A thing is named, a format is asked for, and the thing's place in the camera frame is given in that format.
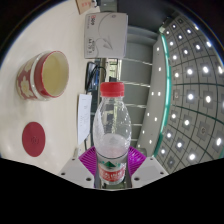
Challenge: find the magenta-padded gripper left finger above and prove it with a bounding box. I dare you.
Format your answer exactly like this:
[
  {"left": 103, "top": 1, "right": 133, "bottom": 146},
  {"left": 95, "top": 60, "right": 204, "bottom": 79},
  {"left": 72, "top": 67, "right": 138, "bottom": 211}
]
[{"left": 58, "top": 146, "right": 100, "bottom": 189}]

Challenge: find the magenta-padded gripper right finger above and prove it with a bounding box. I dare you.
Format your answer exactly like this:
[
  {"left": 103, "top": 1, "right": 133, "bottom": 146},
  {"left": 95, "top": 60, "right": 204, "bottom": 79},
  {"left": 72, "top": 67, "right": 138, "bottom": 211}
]
[{"left": 125, "top": 146, "right": 169, "bottom": 188}]

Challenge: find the clear red-capped water bottle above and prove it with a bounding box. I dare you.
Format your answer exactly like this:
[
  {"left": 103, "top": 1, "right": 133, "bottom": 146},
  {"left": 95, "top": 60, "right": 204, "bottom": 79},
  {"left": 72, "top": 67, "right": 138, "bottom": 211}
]
[{"left": 92, "top": 81, "right": 133, "bottom": 186}]

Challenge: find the flat round red coaster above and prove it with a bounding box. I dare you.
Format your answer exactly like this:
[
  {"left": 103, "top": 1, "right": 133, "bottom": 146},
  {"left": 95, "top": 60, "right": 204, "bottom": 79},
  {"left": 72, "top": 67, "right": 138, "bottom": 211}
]
[{"left": 21, "top": 121, "right": 47, "bottom": 158}]

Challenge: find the group of ceiling lights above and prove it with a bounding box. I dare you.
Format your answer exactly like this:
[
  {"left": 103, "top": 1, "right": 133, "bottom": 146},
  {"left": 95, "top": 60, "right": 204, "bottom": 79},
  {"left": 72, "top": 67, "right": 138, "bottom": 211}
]
[{"left": 146, "top": 16, "right": 224, "bottom": 164}]

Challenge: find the red and cream patterned mug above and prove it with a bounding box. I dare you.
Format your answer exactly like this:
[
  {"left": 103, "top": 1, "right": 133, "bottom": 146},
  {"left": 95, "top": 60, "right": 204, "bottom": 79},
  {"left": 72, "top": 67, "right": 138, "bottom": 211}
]
[{"left": 15, "top": 50, "right": 70, "bottom": 102}]

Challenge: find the white printed cardboard carton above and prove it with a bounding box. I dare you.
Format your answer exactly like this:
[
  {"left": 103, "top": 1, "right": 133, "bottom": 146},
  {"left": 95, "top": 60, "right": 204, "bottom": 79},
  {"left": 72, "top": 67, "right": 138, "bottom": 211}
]
[{"left": 83, "top": 12, "right": 129, "bottom": 60}]

